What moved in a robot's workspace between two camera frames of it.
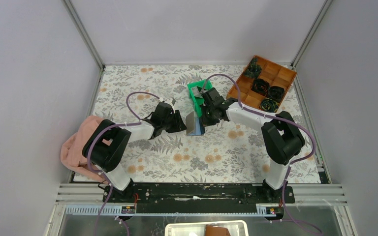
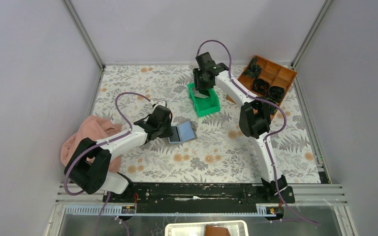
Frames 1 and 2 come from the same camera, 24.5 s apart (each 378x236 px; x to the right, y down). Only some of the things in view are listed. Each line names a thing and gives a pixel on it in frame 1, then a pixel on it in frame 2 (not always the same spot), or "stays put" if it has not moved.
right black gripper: (205, 122) → (197, 72)
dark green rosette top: (253, 69) stays put
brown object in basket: (210, 230) stays put
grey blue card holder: (194, 127) → (182, 132)
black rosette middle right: (275, 93) stays put
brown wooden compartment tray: (278, 76) stays put
